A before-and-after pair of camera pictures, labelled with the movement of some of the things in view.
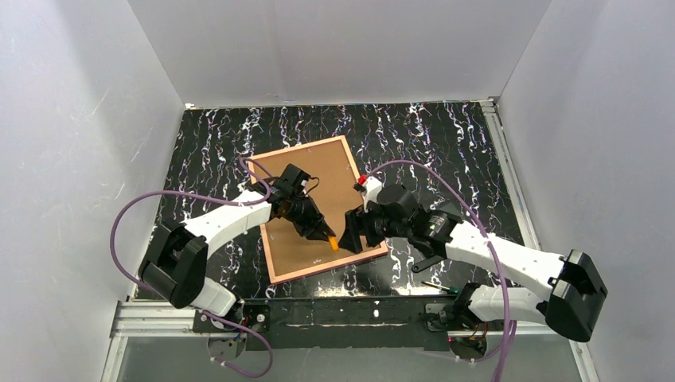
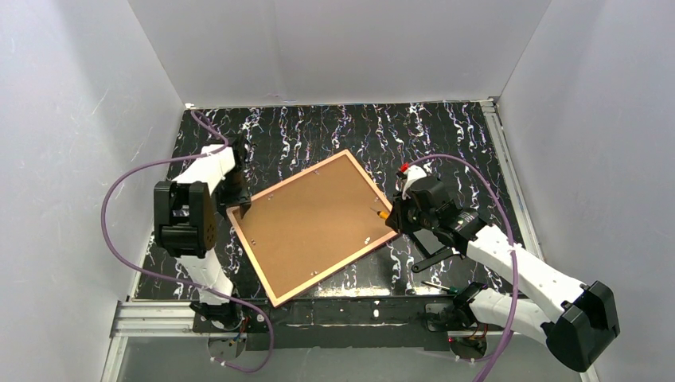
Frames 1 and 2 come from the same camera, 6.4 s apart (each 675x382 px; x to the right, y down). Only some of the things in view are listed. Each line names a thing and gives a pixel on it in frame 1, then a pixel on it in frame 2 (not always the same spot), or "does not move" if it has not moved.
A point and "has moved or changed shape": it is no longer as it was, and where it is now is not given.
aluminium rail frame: [138, 320] does not move
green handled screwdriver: [451, 290] does not move
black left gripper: [311, 223] to [238, 189]
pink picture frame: [333, 178] has moved or changed shape
